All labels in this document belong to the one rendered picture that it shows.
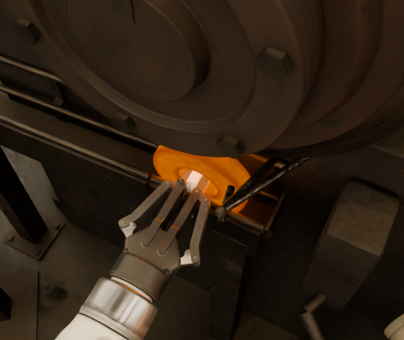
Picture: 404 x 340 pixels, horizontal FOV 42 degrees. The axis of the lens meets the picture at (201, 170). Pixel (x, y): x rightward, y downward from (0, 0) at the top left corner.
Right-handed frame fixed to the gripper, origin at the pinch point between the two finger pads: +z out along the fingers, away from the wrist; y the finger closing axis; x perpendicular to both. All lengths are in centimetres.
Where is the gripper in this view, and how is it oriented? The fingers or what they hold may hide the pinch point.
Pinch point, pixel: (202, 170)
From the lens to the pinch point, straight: 78.0
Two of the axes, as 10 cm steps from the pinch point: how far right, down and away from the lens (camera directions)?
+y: 8.9, 3.9, -2.4
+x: -0.3, -4.8, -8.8
